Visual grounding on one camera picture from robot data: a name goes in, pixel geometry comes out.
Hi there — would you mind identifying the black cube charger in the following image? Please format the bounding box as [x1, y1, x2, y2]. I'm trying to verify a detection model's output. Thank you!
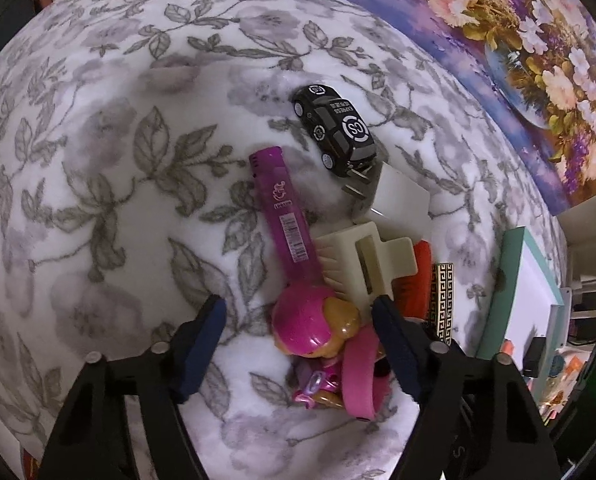
[522, 337, 546, 378]

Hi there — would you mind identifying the gold black patterned lighter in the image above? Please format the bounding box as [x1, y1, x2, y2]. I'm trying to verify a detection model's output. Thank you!
[428, 262, 454, 346]

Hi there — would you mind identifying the orange red tube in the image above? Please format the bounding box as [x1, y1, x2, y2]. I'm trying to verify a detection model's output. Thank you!
[392, 240, 432, 320]

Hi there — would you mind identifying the pink dog toy figure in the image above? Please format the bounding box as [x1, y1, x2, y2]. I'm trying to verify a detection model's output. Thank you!
[271, 283, 390, 411]

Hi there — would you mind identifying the cream hair claw clip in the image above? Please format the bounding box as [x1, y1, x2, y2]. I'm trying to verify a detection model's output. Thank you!
[313, 222, 418, 323]

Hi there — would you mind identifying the pink smart watch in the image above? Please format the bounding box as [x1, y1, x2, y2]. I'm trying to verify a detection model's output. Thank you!
[340, 325, 389, 420]

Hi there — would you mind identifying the teal white tray box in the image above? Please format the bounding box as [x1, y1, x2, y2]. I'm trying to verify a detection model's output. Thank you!
[476, 228, 570, 401]

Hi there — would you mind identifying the white shelf unit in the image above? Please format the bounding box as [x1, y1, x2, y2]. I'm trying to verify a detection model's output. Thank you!
[557, 195, 596, 320]

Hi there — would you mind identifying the white charger adapter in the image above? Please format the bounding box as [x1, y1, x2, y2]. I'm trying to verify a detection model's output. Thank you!
[342, 162, 430, 240]

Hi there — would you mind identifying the floral grey blanket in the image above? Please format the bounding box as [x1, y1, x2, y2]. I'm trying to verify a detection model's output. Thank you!
[0, 0, 566, 479]

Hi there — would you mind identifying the black toy car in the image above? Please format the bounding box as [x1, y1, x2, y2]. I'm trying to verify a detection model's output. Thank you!
[292, 84, 377, 177]

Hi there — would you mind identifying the flower painting canvas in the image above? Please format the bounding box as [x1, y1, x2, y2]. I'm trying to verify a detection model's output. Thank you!
[349, 0, 596, 214]

